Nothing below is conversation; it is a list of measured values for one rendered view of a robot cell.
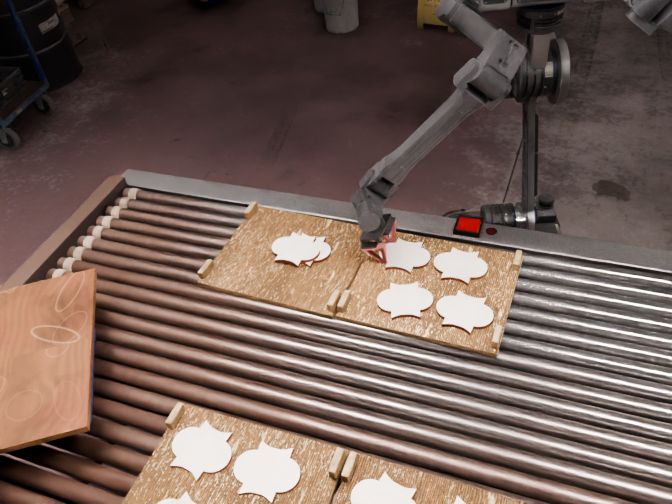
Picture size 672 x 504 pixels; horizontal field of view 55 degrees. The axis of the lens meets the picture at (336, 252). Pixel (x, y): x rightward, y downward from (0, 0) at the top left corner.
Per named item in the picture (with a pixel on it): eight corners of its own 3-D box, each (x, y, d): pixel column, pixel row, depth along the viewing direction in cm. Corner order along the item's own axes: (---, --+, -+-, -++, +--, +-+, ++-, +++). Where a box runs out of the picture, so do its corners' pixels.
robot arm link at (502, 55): (542, 53, 136) (508, 27, 132) (499, 106, 141) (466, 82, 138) (478, 9, 174) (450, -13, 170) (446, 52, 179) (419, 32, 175)
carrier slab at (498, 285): (379, 232, 188) (379, 228, 186) (522, 258, 174) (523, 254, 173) (335, 319, 165) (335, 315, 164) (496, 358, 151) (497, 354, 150)
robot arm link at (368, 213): (397, 181, 168) (371, 166, 164) (406, 203, 158) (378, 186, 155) (370, 215, 173) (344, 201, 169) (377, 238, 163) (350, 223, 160)
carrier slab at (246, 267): (256, 208, 201) (255, 204, 200) (379, 233, 187) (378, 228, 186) (198, 285, 179) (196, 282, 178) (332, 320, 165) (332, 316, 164)
